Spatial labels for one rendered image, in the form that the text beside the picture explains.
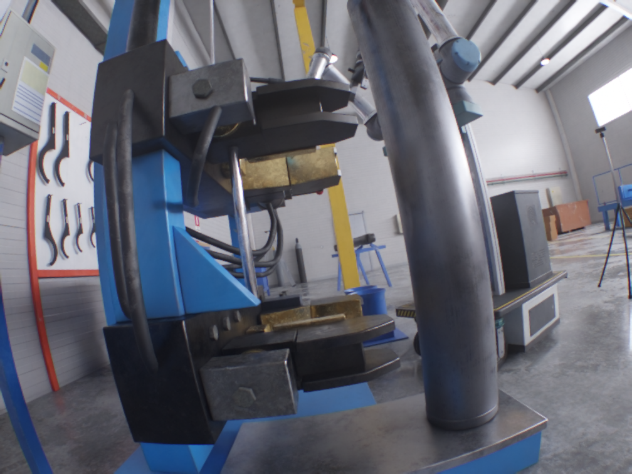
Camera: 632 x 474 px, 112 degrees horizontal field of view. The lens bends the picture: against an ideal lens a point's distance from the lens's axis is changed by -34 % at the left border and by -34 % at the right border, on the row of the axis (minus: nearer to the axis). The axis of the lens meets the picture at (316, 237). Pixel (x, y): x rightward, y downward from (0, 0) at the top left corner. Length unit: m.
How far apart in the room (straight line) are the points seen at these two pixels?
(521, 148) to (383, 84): 14.76
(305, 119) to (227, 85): 0.16
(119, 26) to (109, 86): 0.65
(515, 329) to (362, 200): 10.56
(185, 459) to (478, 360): 0.81
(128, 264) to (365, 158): 12.03
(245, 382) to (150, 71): 0.52
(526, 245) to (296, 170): 1.28
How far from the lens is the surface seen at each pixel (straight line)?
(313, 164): 1.00
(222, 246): 1.00
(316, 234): 11.55
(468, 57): 1.56
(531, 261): 1.87
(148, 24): 1.01
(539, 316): 1.78
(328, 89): 0.65
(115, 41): 1.21
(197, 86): 0.54
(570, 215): 13.07
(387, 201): 12.05
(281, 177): 1.01
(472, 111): 1.62
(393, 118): 0.86
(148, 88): 0.57
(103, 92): 0.63
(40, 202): 2.77
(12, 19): 1.29
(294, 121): 0.59
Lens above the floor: 0.66
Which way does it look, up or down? 4 degrees up
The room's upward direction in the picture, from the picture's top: 9 degrees counter-clockwise
